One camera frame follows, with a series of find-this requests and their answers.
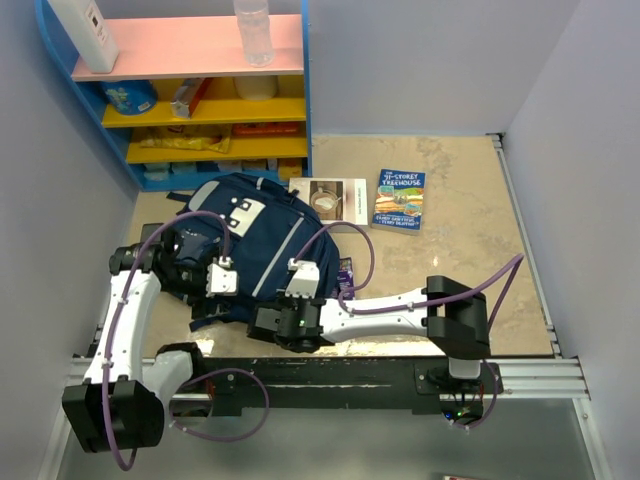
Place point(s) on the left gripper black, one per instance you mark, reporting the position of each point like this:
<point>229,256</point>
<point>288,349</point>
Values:
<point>200,297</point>

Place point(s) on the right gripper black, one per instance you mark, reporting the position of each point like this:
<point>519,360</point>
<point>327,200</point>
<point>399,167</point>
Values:
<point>284,300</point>

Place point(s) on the purple paperback book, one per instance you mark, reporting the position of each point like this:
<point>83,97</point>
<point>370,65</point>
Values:
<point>345,277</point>

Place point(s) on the navy blue student backpack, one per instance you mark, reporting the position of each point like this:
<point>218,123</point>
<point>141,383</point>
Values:
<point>268,227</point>

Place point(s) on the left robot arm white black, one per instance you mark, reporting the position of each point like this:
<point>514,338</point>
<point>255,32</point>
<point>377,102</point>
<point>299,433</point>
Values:
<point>119,402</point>

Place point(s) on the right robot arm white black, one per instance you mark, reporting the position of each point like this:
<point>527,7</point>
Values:
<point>449,314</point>

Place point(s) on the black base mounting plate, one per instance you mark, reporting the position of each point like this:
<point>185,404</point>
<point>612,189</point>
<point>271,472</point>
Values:
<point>415,384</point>

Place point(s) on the white coffee photo book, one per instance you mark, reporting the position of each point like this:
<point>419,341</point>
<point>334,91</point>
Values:
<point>335,200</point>

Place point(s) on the yellow snack packet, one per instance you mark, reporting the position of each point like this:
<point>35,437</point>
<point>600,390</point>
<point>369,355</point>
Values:
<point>215,138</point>

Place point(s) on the blue treehouse book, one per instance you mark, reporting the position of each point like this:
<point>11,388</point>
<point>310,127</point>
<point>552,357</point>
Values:
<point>399,201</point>

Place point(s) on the blue shelf unit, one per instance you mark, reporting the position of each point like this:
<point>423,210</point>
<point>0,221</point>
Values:
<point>168,50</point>

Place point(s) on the red flat box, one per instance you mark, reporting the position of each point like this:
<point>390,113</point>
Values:
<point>266,129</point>

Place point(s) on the orange white carton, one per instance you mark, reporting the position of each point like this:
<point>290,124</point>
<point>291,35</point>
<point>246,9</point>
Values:
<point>187,97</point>

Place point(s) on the blue snack canister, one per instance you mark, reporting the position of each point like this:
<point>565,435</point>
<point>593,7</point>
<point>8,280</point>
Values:
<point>130,97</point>

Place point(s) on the white cylindrical jar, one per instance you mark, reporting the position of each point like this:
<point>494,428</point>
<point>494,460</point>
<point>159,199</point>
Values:
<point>256,88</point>

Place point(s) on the clear plastic water bottle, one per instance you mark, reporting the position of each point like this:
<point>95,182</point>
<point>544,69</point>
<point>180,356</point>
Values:
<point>253,21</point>

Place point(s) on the white rectangular device box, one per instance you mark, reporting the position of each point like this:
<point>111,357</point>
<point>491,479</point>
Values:
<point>85,25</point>

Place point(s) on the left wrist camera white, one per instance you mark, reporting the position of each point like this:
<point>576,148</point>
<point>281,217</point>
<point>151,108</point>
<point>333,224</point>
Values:
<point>222,279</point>

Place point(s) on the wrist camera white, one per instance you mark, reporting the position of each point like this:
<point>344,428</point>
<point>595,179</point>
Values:
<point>304,280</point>
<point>222,279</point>

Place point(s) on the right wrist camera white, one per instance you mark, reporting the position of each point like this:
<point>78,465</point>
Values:
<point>304,280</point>

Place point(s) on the aluminium rail frame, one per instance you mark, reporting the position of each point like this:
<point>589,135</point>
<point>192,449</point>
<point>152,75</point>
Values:
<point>358,410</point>

